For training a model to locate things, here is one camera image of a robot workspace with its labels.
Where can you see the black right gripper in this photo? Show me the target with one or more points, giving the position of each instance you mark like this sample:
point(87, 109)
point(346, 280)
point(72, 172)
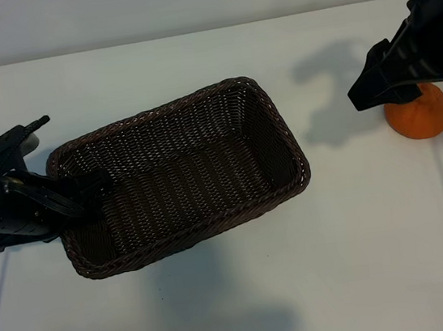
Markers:
point(434, 41)

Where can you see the orange fruit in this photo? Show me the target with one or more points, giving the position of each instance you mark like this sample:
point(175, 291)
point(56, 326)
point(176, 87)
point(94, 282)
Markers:
point(424, 120)

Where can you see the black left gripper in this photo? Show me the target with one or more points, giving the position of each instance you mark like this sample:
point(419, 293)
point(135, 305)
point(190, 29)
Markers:
point(20, 216)

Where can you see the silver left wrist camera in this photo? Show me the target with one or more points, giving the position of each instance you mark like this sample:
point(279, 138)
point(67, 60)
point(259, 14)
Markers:
point(2, 145)

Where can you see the dark brown woven basket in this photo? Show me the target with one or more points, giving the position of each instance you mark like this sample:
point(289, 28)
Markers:
point(189, 169)

